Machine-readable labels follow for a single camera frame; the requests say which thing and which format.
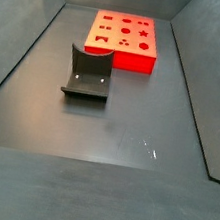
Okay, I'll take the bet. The black curved holder stand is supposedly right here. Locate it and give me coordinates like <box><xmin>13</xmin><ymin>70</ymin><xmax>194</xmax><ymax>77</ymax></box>
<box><xmin>61</xmin><ymin>44</ymin><xmax>115</xmax><ymax>99</ymax></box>

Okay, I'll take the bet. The red shape-sorter block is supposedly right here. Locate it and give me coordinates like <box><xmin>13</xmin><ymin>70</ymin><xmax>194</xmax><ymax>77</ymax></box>
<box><xmin>84</xmin><ymin>10</ymin><xmax>157</xmax><ymax>74</ymax></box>

